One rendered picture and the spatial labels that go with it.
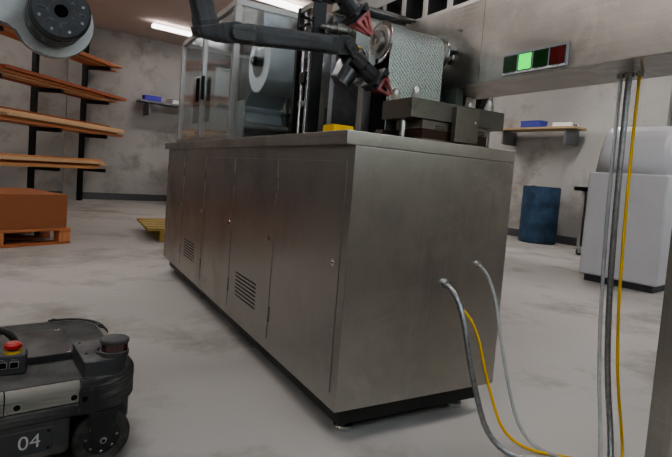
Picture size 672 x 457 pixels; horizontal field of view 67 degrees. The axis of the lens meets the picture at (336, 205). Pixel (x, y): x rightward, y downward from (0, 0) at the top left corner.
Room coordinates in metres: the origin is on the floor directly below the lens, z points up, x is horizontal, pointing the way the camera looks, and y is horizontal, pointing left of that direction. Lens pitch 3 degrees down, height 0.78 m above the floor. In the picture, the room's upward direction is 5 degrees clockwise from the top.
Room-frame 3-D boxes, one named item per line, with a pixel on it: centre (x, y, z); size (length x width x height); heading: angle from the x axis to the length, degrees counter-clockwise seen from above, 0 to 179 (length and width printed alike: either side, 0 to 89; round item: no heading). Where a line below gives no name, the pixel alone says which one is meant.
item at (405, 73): (1.81, -0.25, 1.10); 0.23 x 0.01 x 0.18; 120
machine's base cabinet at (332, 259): (2.64, 0.31, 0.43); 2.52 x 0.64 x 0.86; 30
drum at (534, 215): (7.54, -3.05, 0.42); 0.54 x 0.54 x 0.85
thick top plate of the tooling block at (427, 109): (1.72, -0.34, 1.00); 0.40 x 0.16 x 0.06; 120
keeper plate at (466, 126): (1.65, -0.40, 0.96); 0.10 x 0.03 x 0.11; 120
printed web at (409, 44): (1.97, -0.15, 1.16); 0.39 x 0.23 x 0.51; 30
